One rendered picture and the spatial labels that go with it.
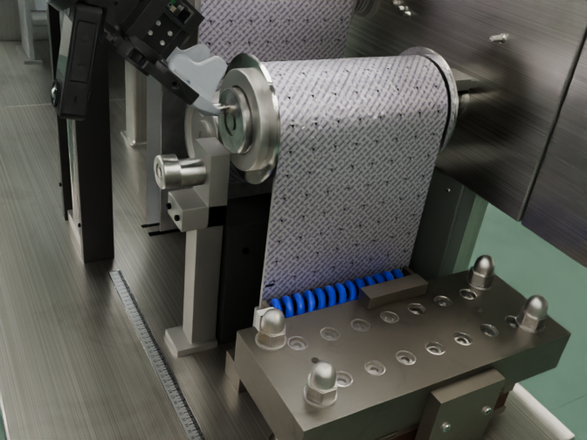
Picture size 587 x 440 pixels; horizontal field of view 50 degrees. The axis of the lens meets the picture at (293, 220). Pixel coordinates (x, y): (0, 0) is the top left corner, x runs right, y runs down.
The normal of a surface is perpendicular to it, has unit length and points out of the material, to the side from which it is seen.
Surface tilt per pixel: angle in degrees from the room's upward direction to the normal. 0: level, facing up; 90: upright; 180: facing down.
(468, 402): 90
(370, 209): 90
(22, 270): 0
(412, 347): 0
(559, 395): 0
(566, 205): 90
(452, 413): 90
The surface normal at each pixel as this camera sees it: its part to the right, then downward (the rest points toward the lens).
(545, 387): 0.11, -0.85
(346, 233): 0.48, 0.50
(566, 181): -0.87, 0.16
